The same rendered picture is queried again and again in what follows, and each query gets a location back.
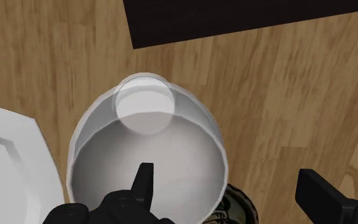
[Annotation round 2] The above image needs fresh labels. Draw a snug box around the white plate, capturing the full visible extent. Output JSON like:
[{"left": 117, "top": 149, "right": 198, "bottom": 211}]
[{"left": 0, "top": 102, "right": 65, "bottom": 224}]

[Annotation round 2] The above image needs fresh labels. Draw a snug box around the dark patterned bowl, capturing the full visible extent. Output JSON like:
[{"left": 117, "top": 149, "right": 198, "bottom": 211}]
[{"left": 203, "top": 183, "right": 259, "bottom": 224}]

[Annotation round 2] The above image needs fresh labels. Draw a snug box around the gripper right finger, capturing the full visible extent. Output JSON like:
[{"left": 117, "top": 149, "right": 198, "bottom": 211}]
[{"left": 294, "top": 168, "right": 358, "bottom": 224}]

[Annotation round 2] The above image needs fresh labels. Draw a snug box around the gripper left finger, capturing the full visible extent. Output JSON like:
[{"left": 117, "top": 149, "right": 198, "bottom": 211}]
[{"left": 43, "top": 162, "right": 176, "bottom": 224}]

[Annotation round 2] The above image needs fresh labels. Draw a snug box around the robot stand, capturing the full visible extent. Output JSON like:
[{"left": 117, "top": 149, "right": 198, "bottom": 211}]
[{"left": 122, "top": 0, "right": 358, "bottom": 50}]

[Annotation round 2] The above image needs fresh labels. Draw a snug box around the white cup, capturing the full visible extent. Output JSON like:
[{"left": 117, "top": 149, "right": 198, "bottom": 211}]
[{"left": 66, "top": 72, "right": 229, "bottom": 224}]

